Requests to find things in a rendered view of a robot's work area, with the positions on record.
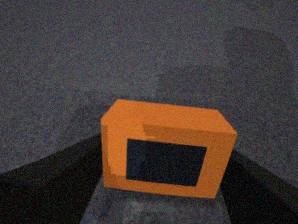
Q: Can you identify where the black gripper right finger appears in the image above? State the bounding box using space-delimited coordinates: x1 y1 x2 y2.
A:
220 149 298 224

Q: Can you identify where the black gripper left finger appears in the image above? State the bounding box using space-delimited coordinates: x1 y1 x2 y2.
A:
0 133 102 224

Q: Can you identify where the orange block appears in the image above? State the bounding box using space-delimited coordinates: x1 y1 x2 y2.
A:
100 99 237 198

